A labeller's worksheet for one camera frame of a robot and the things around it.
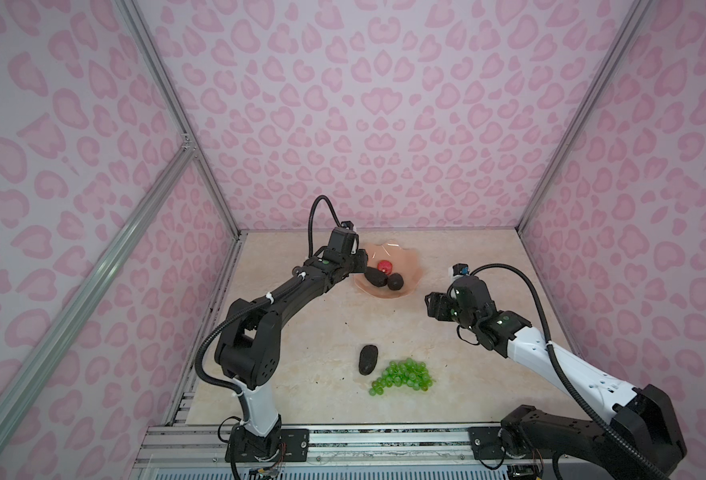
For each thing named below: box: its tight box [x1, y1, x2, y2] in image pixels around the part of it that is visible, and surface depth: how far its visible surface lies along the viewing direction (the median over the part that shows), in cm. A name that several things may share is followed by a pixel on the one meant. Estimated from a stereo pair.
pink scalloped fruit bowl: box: [353, 241, 422, 298], surface depth 109 cm
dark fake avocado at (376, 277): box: [364, 267, 388, 287], surface depth 103 cm
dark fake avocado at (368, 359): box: [358, 344, 379, 376], surface depth 86 cm
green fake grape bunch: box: [369, 358, 433, 396], surface depth 83 cm
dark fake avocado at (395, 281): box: [387, 272, 404, 291], surface depth 101 cm
